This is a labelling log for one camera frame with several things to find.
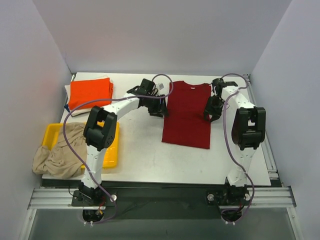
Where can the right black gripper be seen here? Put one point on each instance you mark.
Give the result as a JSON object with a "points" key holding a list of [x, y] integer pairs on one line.
{"points": [[212, 111]]}

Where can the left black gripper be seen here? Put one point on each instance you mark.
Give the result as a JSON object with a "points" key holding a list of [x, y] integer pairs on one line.
{"points": [[158, 110]]}

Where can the dark red t shirt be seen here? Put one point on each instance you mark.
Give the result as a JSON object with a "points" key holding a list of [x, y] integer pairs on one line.
{"points": [[185, 124]]}

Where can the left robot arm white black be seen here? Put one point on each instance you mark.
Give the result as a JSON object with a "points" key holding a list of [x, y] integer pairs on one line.
{"points": [[101, 126]]}

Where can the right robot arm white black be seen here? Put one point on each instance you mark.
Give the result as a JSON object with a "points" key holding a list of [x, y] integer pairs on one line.
{"points": [[243, 130]]}

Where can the folded orange t shirt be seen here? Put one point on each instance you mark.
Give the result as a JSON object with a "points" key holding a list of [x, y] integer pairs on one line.
{"points": [[88, 90]]}

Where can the yellow plastic tray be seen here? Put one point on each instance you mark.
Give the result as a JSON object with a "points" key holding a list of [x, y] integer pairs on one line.
{"points": [[111, 156]]}

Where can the crumpled beige t shirt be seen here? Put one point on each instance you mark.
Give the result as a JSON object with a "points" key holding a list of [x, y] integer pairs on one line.
{"points": [[60, 162]]}

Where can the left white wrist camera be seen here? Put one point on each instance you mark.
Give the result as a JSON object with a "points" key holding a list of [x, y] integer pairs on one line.
{"points": [[160, 86]]}

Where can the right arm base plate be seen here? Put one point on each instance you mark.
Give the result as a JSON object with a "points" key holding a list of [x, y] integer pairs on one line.
{"points": [[228, 197]]}

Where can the aluminium frame rail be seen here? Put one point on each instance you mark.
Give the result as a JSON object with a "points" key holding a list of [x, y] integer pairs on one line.
{"points": [[62, 198]]}

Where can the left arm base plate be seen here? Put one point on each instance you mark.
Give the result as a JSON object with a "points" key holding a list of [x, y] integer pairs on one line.
{"points": [[100, 200]]}

